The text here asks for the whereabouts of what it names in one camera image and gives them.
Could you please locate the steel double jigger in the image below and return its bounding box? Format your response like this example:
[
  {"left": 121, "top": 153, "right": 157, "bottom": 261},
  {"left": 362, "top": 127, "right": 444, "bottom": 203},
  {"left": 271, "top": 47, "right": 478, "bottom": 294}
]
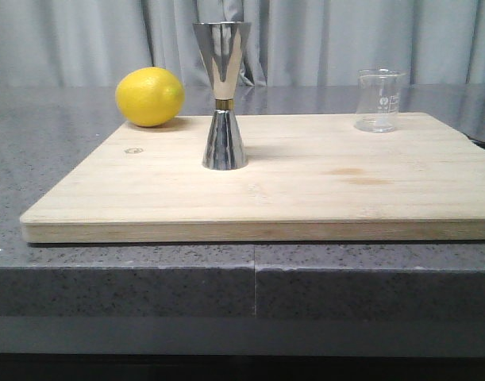
[{"left": 193, "top": 21, "right": 251, "bottom": 171}]

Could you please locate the clear glass beaker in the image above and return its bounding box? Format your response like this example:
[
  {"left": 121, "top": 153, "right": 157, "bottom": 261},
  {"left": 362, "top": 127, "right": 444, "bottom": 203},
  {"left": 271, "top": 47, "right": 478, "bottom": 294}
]
[{"left": 354, "top": 68, "right": 406, "bottom": 133}]

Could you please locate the wooden cutting board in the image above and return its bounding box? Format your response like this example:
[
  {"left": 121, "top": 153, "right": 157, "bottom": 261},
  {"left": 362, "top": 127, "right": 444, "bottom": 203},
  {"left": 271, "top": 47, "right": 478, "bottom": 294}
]
[{"left": 20, "top": 113, "right": 485, "bottom": 243}]

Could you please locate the yellow lemon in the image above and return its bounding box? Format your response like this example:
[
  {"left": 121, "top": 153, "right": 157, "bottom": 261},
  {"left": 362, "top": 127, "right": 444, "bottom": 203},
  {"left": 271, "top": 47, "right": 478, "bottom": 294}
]
[{"left": 115, "top": 67, "right": 185, "bottom": 127}]

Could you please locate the grey curtain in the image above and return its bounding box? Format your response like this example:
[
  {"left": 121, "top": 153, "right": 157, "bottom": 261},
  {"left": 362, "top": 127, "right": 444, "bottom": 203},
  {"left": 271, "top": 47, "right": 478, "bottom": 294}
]
[{"left": 0, "top": 0, "right": 485, "bottom": 89}]

